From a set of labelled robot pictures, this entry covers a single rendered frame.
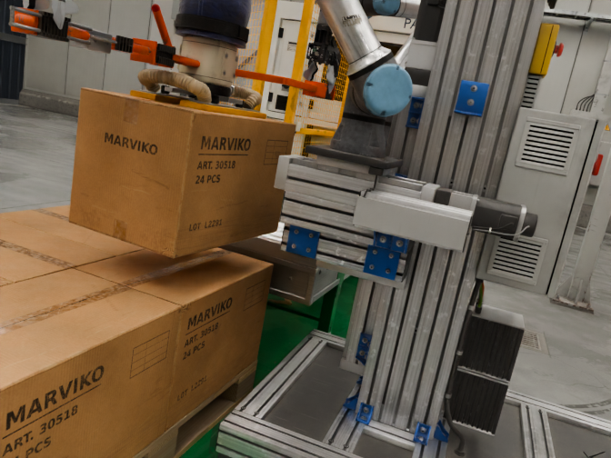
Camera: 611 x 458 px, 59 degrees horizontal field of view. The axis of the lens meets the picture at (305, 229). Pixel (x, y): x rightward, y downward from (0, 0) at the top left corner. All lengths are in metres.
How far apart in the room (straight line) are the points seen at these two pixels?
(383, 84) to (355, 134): 0.19
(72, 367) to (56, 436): 0.15
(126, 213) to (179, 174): 0.22
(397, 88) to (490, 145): 0.38
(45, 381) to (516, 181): 1.20
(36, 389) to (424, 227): 0.88
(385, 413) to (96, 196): 1.09
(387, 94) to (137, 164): 0.70
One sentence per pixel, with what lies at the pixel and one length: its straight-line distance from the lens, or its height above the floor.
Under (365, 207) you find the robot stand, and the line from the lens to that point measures 1.28.
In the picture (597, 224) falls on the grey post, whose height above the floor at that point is 0.68.
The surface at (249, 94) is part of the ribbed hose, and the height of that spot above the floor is 1.14.
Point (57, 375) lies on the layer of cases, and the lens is 1.24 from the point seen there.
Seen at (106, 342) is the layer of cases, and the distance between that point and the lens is 1.32.
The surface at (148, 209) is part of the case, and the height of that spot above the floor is 0.79.
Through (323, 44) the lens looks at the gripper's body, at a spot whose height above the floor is 1.34.
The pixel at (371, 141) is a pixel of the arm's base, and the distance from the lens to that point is 1.42.
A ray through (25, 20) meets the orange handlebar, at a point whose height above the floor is 1.20.
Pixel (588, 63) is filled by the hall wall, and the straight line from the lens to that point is 10.93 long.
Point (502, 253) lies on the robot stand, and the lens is 1.53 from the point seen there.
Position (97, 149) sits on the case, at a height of 0.91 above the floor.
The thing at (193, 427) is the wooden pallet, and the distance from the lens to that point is 1.97.
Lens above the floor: 1.12
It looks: 12 degrees down
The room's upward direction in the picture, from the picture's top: 10 degrees clockwise
